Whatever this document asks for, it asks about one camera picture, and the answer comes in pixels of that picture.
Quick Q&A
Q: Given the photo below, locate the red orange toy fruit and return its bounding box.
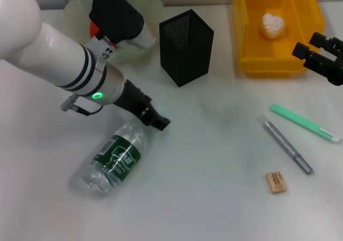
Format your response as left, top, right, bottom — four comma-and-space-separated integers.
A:
89, 20, 118, 49

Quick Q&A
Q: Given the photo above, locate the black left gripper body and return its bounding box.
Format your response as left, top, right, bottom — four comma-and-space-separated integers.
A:
112, 79, 160, 125

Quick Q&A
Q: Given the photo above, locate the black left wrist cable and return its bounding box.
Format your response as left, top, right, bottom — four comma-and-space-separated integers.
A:
59, 95, 105, 116

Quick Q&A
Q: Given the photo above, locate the grey glitter pen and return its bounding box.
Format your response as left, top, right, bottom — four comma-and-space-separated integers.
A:
256, 113, 314, 176

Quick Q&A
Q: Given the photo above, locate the clear green-label water bottle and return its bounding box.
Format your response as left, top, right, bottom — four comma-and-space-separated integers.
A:
68, 122, 162, 199

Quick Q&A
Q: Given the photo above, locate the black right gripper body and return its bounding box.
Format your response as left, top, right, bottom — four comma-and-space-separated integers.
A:
304, 52, 343, 86

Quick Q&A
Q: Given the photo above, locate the yellow plastic bin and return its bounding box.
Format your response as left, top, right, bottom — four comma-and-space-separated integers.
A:
232, 0, 326, 78

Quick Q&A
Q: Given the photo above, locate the white paper ball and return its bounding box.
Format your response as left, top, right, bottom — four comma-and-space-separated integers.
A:
258, 9, 287, 40

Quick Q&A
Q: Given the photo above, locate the black mesh pen holder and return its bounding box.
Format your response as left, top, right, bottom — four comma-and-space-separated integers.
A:
159, 9, 215, 88

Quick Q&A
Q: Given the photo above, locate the pale green glass fruit plate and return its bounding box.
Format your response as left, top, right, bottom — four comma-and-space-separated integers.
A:
63, 0, 165, 63

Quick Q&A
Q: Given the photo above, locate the mint green pen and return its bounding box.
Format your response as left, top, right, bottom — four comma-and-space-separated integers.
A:
269, 103, 342, 144

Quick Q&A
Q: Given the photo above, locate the tan eraser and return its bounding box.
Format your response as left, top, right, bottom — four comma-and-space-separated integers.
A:
265, 171, 289, 195

